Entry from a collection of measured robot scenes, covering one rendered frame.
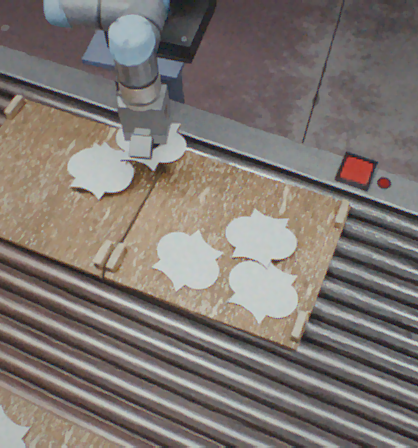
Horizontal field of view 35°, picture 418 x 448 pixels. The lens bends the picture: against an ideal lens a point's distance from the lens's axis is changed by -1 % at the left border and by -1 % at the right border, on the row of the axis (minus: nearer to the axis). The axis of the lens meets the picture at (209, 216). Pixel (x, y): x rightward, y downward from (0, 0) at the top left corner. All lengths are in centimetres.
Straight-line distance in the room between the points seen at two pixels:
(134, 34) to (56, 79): 64
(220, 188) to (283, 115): 137
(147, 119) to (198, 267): 31
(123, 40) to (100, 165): 43
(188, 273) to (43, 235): 33
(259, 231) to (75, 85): 63
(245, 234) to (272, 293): 14
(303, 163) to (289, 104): 133
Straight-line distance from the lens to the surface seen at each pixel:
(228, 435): 127
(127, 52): 115
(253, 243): 138
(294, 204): 145
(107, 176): 148
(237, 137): 157
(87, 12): 126
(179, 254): 138
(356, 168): 152
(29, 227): 148
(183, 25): 181
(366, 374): 132
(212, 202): 145
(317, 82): 294
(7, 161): 160
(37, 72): 179
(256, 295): 133
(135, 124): 130
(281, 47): 307
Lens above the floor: 215
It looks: 58 degrees down
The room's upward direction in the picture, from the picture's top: 5 degrees counter-clockwise
